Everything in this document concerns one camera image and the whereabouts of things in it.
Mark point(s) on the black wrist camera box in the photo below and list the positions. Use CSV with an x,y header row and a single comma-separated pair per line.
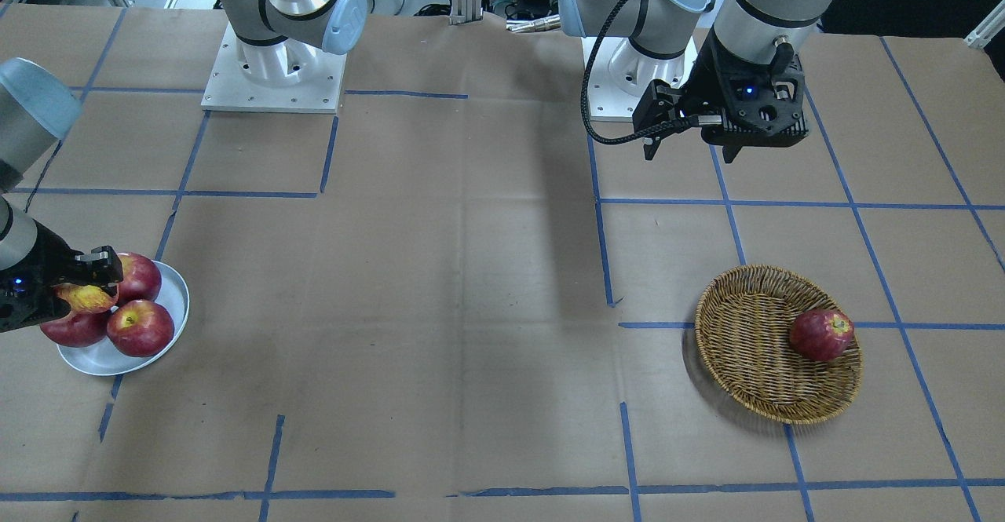
x,y
777,113

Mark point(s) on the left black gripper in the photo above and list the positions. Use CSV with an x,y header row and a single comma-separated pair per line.
x,y
706,76

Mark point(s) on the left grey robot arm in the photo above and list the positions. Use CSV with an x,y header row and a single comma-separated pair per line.
x,y
768,33

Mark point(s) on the red yellow apple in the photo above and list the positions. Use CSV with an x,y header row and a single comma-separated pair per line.
x,y
88,299

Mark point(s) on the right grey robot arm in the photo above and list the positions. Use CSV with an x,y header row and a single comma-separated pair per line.
x,y
38,110

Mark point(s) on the red apple plate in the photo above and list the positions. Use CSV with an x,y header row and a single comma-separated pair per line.
x,y
140,328
77,330
141,278

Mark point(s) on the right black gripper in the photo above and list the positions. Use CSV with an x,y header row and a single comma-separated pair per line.
x,y
45,265

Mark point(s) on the red apple plate front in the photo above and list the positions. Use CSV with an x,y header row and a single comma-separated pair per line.
x,y
77,330

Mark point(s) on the light blue plate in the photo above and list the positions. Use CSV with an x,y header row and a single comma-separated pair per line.
x,y
102,358

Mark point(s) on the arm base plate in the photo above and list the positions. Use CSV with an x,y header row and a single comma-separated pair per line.
x,y
620,74
287,77

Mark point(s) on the dark red apple in basket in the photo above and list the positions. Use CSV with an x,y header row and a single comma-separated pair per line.
x,y
821,334

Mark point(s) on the woven wicker basket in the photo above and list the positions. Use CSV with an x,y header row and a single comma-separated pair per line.
x,y
742,325

